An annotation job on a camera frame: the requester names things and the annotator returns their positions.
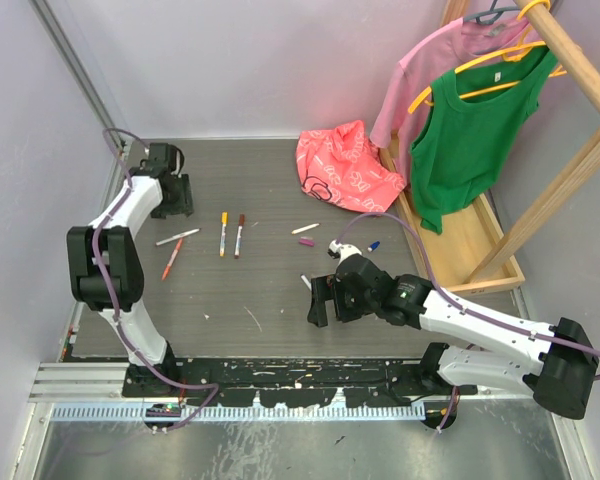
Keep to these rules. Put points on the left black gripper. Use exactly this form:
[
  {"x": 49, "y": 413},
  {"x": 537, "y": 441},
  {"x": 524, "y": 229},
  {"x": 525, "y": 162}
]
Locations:
[{"x": 182, "y": 206}]

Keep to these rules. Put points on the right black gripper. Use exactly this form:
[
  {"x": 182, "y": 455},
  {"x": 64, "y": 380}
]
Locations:
[{"x": 326, "y": 288}]

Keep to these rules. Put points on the yellow marker pen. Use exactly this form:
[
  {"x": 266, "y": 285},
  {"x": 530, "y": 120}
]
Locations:
[{"x": 222, "y": 244}]

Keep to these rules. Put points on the brown marker pen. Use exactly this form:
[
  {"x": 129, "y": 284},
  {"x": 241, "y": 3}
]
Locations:
[{"x": 237, "y": 249}]

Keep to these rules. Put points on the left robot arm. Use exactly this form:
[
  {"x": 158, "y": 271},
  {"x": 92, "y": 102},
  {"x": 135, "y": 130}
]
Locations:
[{"x": 105, "y": 269}]

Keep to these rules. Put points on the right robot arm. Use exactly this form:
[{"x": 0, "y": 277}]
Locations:
[{"x": 555, "y": 365}]

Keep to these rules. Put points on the blue marker pen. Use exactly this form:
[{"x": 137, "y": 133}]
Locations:
[{"x": 306, "y": 281}]

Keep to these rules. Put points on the white ballpoint pen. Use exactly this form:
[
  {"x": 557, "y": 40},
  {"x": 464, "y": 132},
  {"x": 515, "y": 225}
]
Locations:
[{"x": 176, "y": 237}]

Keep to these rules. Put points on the blue pen cap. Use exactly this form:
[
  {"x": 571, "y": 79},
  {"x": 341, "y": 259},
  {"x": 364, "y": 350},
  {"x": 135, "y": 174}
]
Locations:
[{"x": 375, "y": 246}]

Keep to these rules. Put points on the white yellow-tipped pen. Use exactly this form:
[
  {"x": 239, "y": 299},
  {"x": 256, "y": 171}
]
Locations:
[{"x": 305, "y": 228}]

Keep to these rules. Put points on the orange ballpoint pen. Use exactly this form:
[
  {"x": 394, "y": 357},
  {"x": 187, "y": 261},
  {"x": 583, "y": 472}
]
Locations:
[{"x": 172, "y": 259}]

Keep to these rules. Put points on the wooden clothes rack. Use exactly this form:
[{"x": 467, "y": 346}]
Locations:
[{"x": 544, "y": 222}]

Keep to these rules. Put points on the aluminium corner profile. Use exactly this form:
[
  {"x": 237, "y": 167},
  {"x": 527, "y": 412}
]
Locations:
[{"x": 69, "y": 55}]

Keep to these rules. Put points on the green tank top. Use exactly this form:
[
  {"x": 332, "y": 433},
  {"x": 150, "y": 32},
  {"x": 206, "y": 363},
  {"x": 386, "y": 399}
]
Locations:
[{"x": 471, "y": 127}]

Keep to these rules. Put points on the grey hanger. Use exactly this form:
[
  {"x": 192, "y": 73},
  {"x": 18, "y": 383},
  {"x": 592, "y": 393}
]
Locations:
[{"x": 491, "y": 15}]

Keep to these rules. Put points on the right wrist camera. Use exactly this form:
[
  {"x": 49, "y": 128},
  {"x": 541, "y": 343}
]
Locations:
[{"x": 342, "y": 251}]

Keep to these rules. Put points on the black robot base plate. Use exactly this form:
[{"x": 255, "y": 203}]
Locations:
[{"x": 296, "y": 382}]

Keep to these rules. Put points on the white cable duct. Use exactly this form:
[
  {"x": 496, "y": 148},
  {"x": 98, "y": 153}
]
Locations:
[{"x": 143, "y": 411}]

